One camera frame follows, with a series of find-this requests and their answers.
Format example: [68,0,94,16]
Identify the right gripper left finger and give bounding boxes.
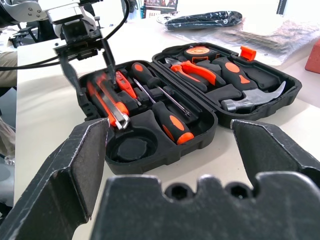
[0,117,111,240]

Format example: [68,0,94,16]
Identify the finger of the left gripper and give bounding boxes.
[59,55,85,98]
[100,38,117,86]

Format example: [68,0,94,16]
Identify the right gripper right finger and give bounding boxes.
[229,118,320,187]

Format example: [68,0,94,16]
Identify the orange voltage tester pen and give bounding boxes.
[114,70,142,107]

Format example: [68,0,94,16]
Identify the black orange handled screwdriver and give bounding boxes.
[132,77,196,146]
[131,62,193,118]

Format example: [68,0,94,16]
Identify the orange black utility knife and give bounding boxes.
[86,71,132,132]

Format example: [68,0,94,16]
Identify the orange plastic block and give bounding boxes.
[239,45,258,62]

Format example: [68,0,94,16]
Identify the black tool case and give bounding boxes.
[76,42,303,176]

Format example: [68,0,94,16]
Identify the orange black tape measure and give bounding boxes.
[183,46,212,62]

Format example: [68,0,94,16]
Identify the blue cloth in clear bag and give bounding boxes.
[163,10,244,32]

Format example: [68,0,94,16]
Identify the red brick block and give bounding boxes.
[304,37,320,74]

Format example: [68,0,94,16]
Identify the beige cloth in clear bag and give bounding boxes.
[219,17,320,52]

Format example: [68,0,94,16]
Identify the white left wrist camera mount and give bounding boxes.
[41,0,101,40]

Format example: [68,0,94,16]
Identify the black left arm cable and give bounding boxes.
[0,0,131,71]

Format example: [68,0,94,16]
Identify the orange handled pliers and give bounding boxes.
[164,57,227,87]

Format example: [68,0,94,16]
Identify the claw hammer black orange handle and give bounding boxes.
[214,57,287,113]

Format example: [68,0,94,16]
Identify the dark window frame post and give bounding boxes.
[276,0,288,16]

